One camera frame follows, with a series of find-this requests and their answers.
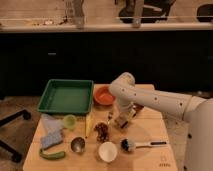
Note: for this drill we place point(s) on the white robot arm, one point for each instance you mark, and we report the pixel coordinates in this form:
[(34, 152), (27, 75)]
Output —
[(197, 111)]

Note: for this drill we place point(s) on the purple bowl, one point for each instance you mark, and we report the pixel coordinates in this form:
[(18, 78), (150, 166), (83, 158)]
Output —
[(137, 107)]

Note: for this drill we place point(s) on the small green cup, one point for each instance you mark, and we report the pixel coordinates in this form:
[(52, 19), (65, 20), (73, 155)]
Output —
[(69, 122)]

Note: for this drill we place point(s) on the green plastic tray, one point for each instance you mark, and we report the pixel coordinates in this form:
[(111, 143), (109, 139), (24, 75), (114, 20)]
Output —
[(62, 96)]

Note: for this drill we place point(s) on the clear plastic bag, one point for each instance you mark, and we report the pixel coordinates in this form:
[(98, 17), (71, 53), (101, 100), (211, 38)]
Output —
[(51, 124)]

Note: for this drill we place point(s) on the brown grape bunch toy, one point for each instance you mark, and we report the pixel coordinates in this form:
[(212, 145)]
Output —
[(102, 130)]

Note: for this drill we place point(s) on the small metal cup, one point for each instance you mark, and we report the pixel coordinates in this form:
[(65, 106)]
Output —
[(78, 145)]

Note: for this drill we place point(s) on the white bowl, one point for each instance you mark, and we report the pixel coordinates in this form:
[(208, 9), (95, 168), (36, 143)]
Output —
[(108, 152)]

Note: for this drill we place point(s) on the yellow corn toy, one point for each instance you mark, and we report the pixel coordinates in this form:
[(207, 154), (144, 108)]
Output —
[(88, 125)]

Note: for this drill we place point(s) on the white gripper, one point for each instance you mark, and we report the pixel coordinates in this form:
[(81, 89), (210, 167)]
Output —
[(126, 110)]

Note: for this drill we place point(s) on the dish brush white handle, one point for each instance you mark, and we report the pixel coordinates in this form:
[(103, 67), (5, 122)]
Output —
[(129, 145)]

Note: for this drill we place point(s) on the orange bowl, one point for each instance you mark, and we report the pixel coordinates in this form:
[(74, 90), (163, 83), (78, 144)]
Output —
[(102, 96)]

